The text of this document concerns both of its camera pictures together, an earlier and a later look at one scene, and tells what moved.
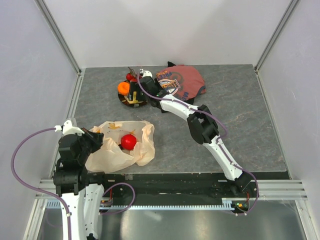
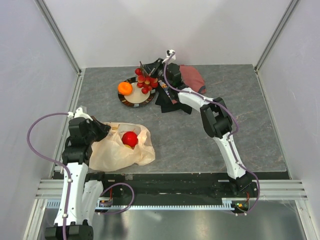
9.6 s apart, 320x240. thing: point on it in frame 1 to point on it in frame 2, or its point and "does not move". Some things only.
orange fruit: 123,88 does not move
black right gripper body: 140,96 to 159,71
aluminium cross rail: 271,189 does not move
